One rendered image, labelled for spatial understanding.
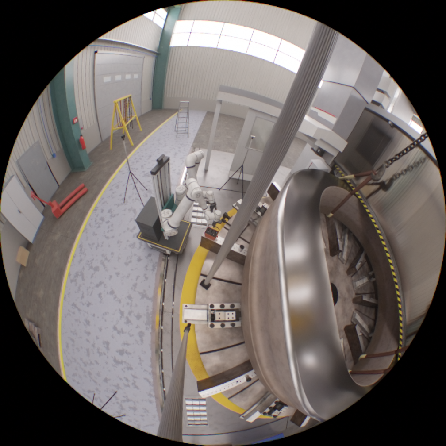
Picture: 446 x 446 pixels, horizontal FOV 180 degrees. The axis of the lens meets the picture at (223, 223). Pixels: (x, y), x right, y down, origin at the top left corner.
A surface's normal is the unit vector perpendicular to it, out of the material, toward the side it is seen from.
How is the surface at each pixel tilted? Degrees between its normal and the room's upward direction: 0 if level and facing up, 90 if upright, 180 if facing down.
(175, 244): 0
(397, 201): 90
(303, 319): 0
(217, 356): 0
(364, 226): 90
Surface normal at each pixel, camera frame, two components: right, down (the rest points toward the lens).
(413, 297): -0.98, -0.11
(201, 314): 0.21, -0.56
